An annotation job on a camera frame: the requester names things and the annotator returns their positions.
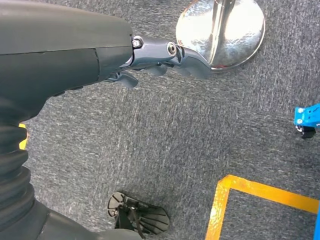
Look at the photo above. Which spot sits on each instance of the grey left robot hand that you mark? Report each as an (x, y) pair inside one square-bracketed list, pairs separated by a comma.
[(62, 49)]

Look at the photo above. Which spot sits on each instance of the blue metal shelf rack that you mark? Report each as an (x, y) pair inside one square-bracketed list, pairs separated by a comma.
[(307, 116)]

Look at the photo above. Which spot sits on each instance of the yellow floor tape square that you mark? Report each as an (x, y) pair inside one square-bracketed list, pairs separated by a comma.
[(263, 192)]

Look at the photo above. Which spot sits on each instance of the black robot foot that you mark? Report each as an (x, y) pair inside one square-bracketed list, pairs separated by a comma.
[(147, 218)]

